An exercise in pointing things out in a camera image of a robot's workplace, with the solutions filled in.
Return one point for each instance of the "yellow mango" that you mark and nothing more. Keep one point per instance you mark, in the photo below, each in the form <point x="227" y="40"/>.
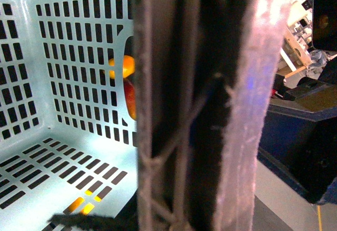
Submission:
<point x="128" y="66"/>

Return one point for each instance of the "brown basket handle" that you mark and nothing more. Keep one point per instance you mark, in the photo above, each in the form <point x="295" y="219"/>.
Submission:
<point x="204" y="72"/>

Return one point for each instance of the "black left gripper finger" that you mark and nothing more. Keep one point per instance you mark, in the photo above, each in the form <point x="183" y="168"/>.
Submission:
<point x="94" y="222"/>

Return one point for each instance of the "light blue plastic basket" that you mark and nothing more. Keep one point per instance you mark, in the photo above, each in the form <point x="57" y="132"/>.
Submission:
<point x="67" y="140"/>

